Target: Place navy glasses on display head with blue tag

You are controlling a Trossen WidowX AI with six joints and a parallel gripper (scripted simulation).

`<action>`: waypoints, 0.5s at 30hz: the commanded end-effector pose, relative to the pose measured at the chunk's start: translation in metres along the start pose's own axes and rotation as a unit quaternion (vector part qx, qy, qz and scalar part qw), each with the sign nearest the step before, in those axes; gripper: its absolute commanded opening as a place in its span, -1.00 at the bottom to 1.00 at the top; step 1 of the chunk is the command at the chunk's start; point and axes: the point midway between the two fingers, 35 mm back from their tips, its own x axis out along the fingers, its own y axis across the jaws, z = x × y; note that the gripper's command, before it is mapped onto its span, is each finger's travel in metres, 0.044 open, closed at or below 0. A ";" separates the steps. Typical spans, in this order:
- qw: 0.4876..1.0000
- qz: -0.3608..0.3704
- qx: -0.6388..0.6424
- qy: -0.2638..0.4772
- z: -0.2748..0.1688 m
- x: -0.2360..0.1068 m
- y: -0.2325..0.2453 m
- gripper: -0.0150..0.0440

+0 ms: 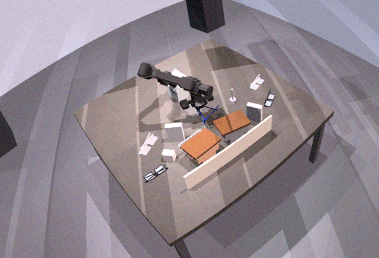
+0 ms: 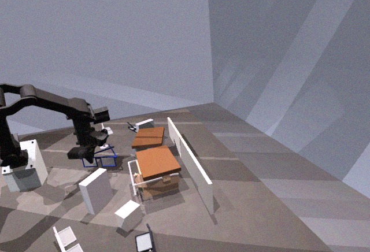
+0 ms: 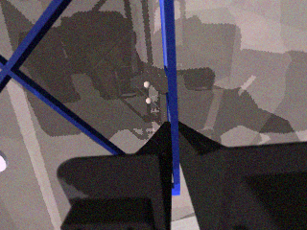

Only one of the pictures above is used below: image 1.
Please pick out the beige flat panel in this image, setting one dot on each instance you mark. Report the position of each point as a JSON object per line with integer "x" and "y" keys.
{"x": 228, "y": 154}

